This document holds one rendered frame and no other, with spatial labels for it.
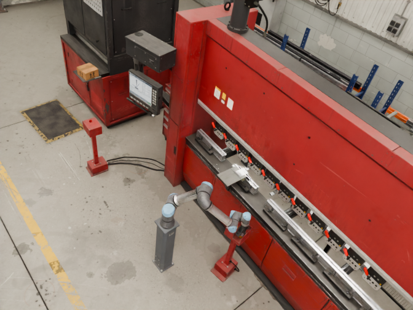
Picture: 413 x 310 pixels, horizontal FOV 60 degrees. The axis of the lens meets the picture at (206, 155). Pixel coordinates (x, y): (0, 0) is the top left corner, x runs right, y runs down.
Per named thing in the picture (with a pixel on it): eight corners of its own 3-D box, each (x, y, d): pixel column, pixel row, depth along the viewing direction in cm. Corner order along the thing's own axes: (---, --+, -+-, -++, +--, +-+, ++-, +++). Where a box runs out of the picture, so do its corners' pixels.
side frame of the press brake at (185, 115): (163, 175, 498) (176, 11, 339) (212, 155, 540) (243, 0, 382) (173, 187, 485) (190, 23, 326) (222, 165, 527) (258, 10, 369)
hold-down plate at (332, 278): (321, 272, 322) (322, 270, 320) (326, 269, 325) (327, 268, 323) (348, 300, 306) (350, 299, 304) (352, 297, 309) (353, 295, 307)
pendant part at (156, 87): (128, 97, 410) (128, 69, 385) (136, 93, 417) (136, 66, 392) (157, 115, 392) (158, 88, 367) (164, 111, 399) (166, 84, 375)
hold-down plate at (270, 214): (262, 210, 364) (263, 208, 362) (266, 208, 367) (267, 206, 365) (283, 232, 348) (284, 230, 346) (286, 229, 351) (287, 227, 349)
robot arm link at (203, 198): (199, 198, 306) (239, 230, 321) (203, 189, 314) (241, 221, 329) (191, 203, 314) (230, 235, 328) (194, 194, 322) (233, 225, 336)
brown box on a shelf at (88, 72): (72, 71, 477) (71, 63, 468) (91, 66, 490) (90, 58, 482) (83, 82, 462) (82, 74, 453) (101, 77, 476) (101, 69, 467)
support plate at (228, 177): (216, 174, 375) (216, 174, 374) (235, 166, 388) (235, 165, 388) (227, 186, 366) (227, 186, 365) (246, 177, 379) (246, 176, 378)
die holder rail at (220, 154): (196, 136, 433) (196, 130, 426) (200, 134, 436) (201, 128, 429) (221, 162, 407) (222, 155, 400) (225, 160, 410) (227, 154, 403)
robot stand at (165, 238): (161, 273, 395) (165, 234, 341) (152, 261, 404) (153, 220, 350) (174, 264, 404) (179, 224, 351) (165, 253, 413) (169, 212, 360)
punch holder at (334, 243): (323, 240, 312) (330, 229, 301) (329, 235, 316) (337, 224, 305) (337, 253, 304) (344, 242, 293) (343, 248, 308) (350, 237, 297)
